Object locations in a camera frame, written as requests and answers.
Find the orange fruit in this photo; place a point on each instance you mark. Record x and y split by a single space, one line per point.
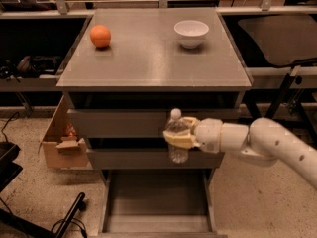
100 36

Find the black office chair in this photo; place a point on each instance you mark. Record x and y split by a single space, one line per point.
285 41

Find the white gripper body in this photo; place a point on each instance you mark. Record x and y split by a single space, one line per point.
208 134

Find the grey drawer cabinet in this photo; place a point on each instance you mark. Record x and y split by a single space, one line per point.
146 68

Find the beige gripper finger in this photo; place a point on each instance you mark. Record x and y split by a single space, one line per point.
191 121
183 140

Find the grey middle drawer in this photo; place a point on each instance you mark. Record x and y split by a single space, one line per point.
143 159

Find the clear plastic water bottle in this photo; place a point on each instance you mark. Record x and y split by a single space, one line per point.
176 124

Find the grey top drawer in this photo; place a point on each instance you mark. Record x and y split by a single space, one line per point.
102 123

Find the cardboard box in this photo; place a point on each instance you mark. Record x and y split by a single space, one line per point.
63 148

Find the black headphones on shelf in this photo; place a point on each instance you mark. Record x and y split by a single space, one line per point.
31 67

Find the white ceramic bowl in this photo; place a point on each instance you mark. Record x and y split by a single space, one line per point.
191 33

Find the grey open bottom drawer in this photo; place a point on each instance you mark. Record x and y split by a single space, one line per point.
157 204

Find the black chair base left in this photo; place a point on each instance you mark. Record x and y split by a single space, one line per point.
19 198

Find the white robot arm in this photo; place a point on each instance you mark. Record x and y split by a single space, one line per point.
262 143

